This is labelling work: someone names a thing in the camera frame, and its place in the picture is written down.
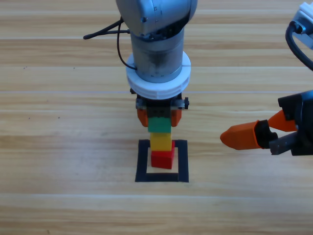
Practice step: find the green wooden block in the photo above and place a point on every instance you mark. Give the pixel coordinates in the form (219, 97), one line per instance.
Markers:
(159, 125)

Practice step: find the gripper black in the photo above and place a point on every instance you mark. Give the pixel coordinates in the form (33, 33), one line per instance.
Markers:
(159, 111)
(304, 124)

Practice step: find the yellow wooden block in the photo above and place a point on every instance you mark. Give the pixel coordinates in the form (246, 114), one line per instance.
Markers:
(160, 142)

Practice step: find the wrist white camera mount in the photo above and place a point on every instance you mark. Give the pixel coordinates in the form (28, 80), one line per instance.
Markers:
(305, 24)

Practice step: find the red wooden block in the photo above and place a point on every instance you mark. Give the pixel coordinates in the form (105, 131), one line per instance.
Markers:
(162, 159)

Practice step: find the black tape square outline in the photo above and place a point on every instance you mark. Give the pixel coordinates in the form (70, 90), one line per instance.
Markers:
(183, 159)

